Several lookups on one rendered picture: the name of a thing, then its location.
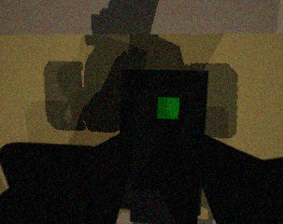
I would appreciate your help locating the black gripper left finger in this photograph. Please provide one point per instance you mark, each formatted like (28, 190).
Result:
(101, 172)

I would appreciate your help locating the yellow panel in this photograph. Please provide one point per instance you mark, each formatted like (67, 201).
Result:
(65, 89)

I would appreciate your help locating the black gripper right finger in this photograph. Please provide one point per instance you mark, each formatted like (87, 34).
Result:
(240, 188)

